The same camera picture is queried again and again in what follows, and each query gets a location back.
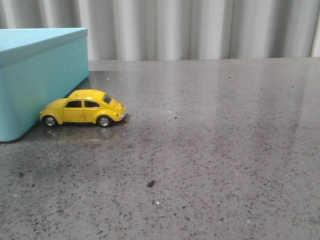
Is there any yellow toy beetle car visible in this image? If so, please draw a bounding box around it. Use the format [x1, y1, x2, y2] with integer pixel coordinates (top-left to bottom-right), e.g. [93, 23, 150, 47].
[39, 89, 127, 128]

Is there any light blue storage box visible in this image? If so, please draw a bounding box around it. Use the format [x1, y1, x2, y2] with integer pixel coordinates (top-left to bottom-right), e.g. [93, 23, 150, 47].
[0, 27, 89, 142]

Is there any small black debris chip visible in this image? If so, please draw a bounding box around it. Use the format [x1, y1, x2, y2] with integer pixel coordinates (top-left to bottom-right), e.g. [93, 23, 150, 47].
[147, 180, 155, 187]

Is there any grey pleated curtain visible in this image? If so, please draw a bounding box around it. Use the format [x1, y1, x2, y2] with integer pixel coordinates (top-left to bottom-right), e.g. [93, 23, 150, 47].
[0, 0, 320, 61]

